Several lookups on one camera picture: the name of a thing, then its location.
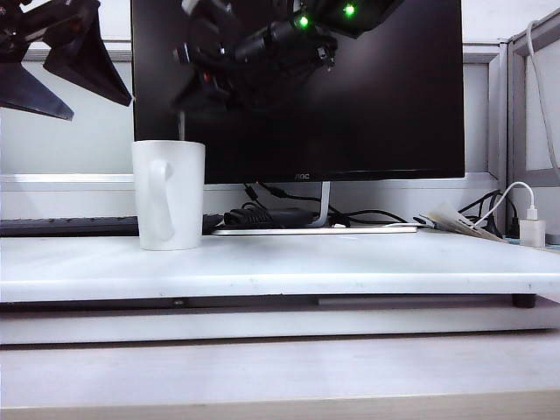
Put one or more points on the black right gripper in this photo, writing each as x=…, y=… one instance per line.
x=267, y=48

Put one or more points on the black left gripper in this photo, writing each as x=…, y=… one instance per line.
x=39, y=19

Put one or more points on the silver metal spoon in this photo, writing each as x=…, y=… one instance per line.
x=182, y=127

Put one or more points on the grey rear partition panel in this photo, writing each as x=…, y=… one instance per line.
x=65, y=131

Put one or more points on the white ceramic mug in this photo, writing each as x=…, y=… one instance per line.
x=170, y=197

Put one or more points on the black computer keyboard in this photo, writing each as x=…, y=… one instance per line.
x=65, y=225

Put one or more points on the black power adapter brick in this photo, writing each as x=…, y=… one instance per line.
x=267, y=216

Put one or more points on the black AOC computer monitor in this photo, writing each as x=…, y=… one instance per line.
x=350, y=122

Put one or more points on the silver monitor stand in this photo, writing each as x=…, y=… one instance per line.
x=324, y=205

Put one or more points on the white raised desk board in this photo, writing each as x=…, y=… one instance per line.
x=306, y=267

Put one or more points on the white USB charger plug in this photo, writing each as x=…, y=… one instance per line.
x=532, y=234

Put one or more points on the black rubber board foot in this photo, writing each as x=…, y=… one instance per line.
x=523, y=301

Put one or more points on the grey side partition frame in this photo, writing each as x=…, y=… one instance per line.
x=514, y=109

